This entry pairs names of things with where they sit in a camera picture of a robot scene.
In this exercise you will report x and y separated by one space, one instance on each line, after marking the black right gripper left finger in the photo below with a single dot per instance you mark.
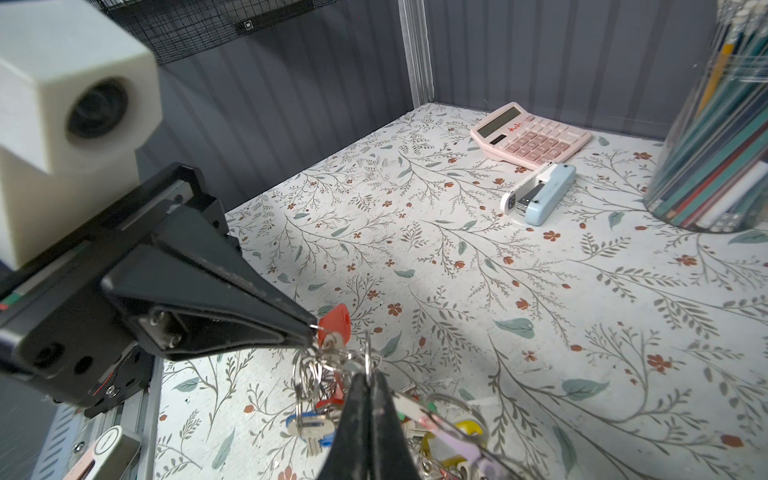
349 457

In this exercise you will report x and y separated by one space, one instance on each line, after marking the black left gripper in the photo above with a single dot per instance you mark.
81 321

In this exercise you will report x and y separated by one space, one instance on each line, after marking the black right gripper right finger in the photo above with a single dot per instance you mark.
390 458

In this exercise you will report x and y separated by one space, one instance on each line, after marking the round metal key organizer plate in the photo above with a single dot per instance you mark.
447 437

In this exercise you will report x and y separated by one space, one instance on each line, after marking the red key tag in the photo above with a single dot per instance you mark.
334 329

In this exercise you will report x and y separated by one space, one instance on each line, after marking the light blue stapler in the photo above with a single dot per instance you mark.
532 200

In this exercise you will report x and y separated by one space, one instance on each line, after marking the pink desk calculator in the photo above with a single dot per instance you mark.
513 135

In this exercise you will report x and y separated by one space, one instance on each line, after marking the clear pen cup with pens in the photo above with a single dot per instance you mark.
712 173

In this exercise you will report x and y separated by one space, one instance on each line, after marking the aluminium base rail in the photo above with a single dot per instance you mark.
118 444

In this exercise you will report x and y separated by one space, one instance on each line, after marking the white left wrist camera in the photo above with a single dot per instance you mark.
79 97

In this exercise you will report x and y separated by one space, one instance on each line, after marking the black wire side basket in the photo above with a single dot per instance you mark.
177 29

